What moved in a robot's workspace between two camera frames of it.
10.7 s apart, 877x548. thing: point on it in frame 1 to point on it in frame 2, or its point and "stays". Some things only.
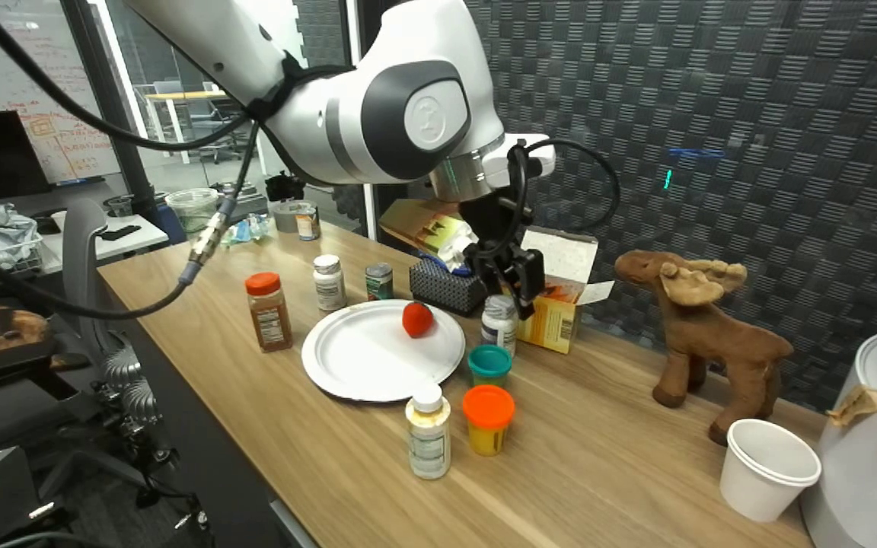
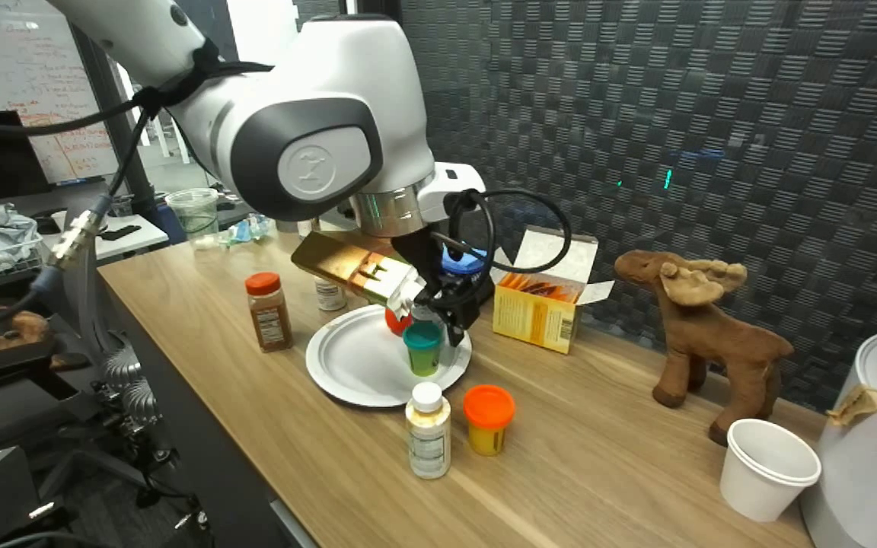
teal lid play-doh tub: [487, 359] to [425, 344]
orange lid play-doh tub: [487, 411] stays
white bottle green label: [428, 436] stays
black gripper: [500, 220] to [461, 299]
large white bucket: [873, 449] stays
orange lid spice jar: [269, 310] stays
